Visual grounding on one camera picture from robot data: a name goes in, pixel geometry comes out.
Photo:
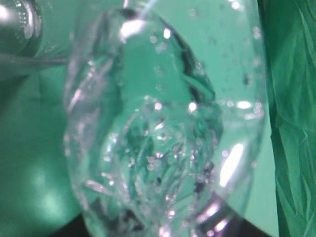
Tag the green backdrop cloth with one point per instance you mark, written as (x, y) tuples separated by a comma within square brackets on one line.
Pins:
[(289, 28)]

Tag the clear glass mug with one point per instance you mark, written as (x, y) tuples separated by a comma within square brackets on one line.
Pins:
[(34, 35)]

